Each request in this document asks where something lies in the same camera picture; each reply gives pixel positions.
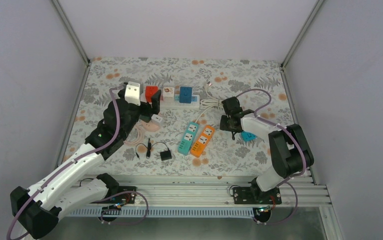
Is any red cube socket adapter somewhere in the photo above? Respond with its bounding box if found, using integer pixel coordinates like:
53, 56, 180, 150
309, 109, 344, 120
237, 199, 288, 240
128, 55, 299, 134
145, 85, 159, 103

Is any white cube socket adapter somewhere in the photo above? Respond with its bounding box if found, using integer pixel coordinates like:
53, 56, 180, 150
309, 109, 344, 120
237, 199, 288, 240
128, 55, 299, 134
162, 86, 175, 103

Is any white multicolour power strip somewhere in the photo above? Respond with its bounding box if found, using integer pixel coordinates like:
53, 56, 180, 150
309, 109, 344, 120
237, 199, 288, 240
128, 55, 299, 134
140, 92, 201, 110

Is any blue cube socket adapter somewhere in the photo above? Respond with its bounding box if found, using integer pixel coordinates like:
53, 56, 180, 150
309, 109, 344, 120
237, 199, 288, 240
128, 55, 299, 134
179, 86, 193, 104

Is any orange power strip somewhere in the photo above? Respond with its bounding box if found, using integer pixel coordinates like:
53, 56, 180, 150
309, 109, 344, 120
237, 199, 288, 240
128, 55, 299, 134
190, 125, 215, 158

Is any teal power strip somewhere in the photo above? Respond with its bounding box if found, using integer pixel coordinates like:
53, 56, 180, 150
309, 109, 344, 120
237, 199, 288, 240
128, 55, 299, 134
177, 121, 199, 156

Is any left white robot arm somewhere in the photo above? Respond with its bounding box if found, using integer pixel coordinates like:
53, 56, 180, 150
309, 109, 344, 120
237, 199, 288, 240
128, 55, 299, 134
10, 87, 162, 239

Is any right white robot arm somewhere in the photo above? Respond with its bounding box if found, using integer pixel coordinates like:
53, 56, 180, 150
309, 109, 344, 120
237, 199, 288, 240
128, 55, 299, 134
219, 97, 315, 204

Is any cyan small adapter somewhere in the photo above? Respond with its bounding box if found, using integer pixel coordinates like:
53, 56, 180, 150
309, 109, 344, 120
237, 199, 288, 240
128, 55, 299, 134
240, 131, 258, 142

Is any floral patterned table mat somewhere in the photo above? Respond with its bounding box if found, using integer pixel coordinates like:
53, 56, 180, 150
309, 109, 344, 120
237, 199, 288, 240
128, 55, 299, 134
64, 57, 294, 177

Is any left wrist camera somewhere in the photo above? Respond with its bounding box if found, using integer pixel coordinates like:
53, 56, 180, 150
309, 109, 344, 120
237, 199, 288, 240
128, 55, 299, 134
124, 81, 142, 106

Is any pink round socket with cable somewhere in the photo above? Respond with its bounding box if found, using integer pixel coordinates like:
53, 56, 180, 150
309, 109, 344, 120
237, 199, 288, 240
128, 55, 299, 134
124, 119, 163, 146

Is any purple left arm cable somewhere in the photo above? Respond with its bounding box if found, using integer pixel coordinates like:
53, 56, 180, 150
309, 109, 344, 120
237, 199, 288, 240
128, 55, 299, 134
5, 86, 126, 240

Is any black power adapter with cable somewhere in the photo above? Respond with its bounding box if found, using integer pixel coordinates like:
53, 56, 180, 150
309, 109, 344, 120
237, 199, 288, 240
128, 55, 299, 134
135, 138, 173, 162

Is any aluminium front rail base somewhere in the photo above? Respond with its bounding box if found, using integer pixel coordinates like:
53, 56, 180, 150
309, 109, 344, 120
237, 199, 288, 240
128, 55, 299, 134
19, 175, 345, 240

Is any aluminium corner frame post left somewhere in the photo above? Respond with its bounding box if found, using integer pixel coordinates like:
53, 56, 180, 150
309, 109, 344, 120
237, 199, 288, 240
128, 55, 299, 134
50, 0, 90, 66

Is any aluminium corner frame post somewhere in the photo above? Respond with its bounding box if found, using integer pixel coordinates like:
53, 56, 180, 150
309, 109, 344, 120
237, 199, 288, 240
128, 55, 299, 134
281, 0, 325, 71
50, 0, 90, 66

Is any aluminium corner frame post right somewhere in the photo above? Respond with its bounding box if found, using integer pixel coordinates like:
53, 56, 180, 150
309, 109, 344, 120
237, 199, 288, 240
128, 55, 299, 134
281, 0, 325, 71

